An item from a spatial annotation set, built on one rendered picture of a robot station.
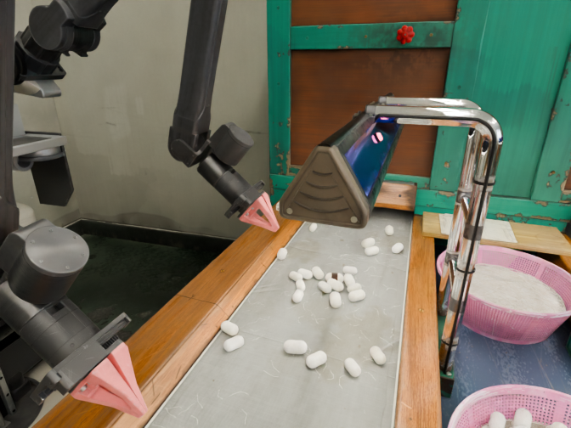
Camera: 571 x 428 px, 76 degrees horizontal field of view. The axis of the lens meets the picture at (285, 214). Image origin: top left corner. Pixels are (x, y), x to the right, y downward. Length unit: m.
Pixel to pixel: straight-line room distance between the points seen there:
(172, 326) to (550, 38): 1.02
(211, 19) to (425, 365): 0.65
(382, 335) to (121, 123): 2.20
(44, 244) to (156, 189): 2.15
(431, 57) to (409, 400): 0.82
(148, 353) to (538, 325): 0.67
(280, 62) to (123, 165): 1.73
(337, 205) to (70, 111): 2.61
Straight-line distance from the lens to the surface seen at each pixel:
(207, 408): 0.57
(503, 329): 0.82
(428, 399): 0.57
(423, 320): 0.69
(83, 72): 2.71
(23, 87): 0.99
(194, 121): 0.74
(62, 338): 0.46
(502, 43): 1.09
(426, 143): 1.10
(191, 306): 0.70
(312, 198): 0.31
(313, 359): 0.60
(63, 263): 0.42
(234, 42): 2.14
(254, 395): 0.57
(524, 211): 1.17
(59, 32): 0.88
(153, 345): 0.64
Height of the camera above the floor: 1.17
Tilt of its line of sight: 22 degrees down
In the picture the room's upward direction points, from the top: straight up
